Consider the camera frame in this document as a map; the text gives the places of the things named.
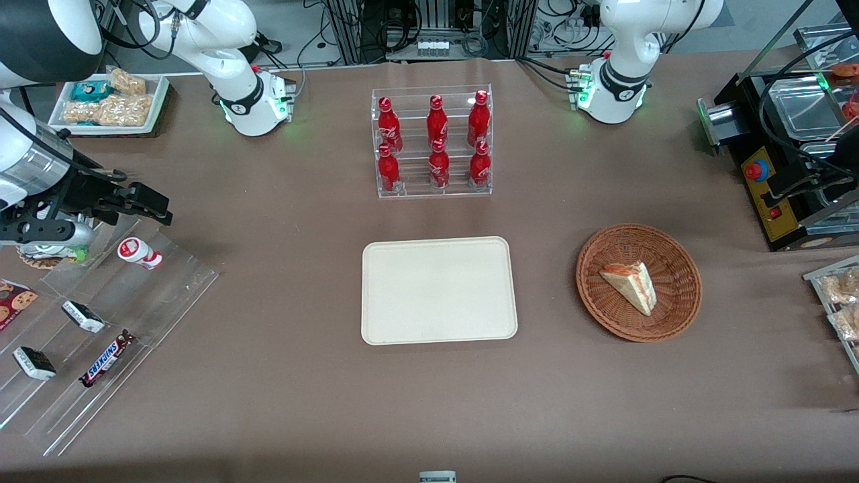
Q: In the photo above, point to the aluminium equipment frame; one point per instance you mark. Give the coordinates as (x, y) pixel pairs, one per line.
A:
(349, 30)

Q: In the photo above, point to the red emergency stop button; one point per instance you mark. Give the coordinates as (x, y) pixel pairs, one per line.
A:
(755, 171)

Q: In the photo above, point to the snickers chocolate bar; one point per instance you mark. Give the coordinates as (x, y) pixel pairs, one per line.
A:
(106, 359)

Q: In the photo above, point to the wrapped pastry packet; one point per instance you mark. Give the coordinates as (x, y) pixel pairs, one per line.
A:
(847, 322)
(842, 287)

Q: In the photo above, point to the clear acrylic bottle rack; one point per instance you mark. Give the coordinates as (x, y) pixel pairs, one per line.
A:
(413, 188)

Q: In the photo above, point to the teal snack packet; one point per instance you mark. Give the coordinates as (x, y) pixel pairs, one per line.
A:
(89, 90)

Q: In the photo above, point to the grey tray with snacks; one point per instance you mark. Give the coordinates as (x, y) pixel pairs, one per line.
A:
(815, 282)

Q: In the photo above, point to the white red yogurt bottle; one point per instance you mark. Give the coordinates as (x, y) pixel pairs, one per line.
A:
(137, 251)

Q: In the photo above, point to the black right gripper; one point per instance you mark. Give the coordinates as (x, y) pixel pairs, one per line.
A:
(86, 192)

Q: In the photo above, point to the silver block with green light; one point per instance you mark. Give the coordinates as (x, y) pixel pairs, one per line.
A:
(719, 124)

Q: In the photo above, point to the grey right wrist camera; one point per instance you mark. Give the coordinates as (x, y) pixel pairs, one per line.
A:
(47, 233)

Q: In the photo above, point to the white power strip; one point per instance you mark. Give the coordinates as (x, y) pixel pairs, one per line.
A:
(433, 47)

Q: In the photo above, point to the black white snack bar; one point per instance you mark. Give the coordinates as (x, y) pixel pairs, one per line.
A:
(33, 363)
(83, 316)

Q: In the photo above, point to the brown wicker basket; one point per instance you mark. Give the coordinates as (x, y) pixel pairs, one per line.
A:
(664, 255)

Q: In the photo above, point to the beige plastic tray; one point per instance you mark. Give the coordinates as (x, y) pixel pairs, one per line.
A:
(436, 288)

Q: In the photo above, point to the clear acrylic tiered stand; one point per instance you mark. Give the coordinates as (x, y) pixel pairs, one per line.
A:
(168, 295)

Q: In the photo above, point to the chocolate chip cookie packet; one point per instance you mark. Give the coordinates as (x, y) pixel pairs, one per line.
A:
(15, 303)

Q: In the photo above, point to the red food item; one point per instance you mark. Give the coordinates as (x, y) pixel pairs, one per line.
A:
(844, 69)

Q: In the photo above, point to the steel food pan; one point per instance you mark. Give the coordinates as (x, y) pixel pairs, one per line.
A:
(832, 218)
(815, 40)
(802, 107)

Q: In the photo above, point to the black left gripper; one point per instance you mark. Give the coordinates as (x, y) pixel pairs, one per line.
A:
(803, 176)

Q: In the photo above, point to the black food warmer machine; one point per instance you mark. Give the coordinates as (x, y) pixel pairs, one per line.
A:
(782, 231)

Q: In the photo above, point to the white grey device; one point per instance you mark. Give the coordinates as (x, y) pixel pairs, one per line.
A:
(437, 477)

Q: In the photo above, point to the triangular sandwich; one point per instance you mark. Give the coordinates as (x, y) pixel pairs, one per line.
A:
(631, 285)

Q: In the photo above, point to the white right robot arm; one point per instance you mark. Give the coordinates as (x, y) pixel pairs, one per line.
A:
(235, 80)

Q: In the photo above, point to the red cola bottle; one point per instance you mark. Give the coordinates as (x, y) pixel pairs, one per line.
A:
(478, 121)
(388, 127)
(437, 124)
(439, 168)
(479, 166)
(388, 171)

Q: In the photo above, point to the peanut brittle snack pack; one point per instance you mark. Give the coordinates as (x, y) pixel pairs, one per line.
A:
(80, 112)
(126, 111)
(127, 82)

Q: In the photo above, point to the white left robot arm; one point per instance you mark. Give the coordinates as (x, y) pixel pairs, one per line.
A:
(621, 60)

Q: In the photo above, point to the white snack tray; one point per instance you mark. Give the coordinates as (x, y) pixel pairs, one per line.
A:
(160, 100)

